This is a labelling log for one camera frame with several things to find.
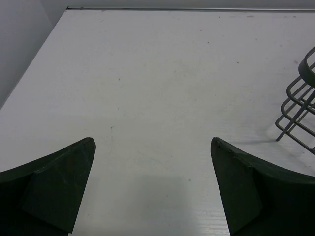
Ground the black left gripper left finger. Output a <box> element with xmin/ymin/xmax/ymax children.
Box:
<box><xmin>0</xmin><ymin>137</ymin><xmax>96</xmax><ymax>236</ymax></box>

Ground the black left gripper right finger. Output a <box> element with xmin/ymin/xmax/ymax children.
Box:
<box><xmin>210</xmin><ymin>137</ymin><xmax>315</xmax><ymax>236</ymax></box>

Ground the beige plate with grey rim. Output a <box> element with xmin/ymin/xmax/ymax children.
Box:
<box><xmin>298</xmin><ymin>47</ymin><xmax>315</xmax><ymax>88</ymax></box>

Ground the grey wire dish rack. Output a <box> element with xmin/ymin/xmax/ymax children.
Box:
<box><xmin>275</xmin><ymin>76</ymin><xmax>315</xmax><ymax>154</ymax></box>

